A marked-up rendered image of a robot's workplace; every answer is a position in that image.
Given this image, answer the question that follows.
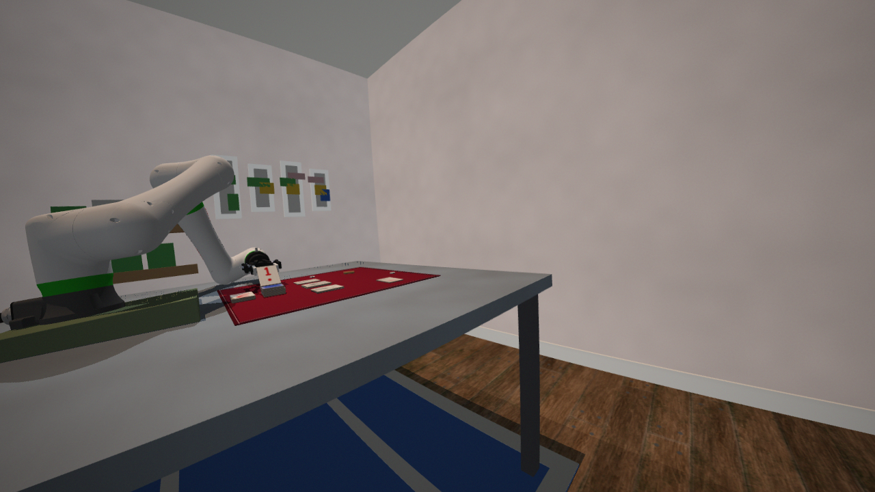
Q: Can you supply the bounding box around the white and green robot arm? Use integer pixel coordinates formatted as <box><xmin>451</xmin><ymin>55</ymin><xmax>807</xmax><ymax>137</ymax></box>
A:
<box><xmin>0</xmin><ymin>156</ymin><xmax>269</xmax><ymax>330</ymax></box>

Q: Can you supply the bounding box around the dark red card cloth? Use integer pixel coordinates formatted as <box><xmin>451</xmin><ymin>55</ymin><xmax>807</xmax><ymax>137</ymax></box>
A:
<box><xmin>221</xmin><ymin>267</ymin><xmax>435</xmax><ymax>322</ymax></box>
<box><xmin>218</xmin><ymin>279</ymin><xmax>423</xmax><ymax>325</ymax></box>

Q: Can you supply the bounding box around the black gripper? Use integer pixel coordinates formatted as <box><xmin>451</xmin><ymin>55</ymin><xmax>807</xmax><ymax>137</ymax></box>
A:
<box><xmin>241</xmin><ymin>254</ymin><xmax>282</xmax><ymax>276</ymax></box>

